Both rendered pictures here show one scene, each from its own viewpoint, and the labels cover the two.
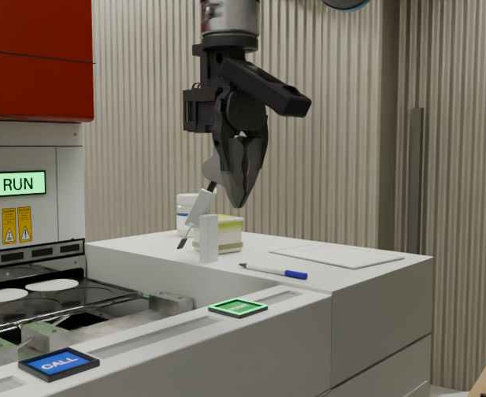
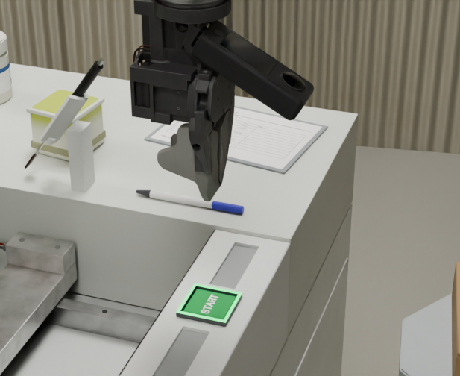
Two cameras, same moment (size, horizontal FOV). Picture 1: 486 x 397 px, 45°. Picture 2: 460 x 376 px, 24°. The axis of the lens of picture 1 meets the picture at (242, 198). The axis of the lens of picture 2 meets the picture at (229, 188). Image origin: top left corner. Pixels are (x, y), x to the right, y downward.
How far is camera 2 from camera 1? 0.60 m
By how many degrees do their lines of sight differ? 33
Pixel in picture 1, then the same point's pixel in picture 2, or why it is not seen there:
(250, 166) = (222, 151)
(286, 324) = (262, 307)
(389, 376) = (323, 282)
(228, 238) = not seen: hidden behind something
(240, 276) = (151, 217)
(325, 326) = (285, 280)
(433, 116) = not seen: outside the picture
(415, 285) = (344, 163)
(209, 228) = (84, 145)
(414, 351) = (340, 236)
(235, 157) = (213, 153)
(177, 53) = not seen: outside the picture
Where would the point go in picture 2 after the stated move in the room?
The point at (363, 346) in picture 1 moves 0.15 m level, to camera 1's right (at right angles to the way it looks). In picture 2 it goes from (308, 271) to (409, 247)
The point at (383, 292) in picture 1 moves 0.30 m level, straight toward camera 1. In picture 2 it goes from (323, 198) to (387, 341)
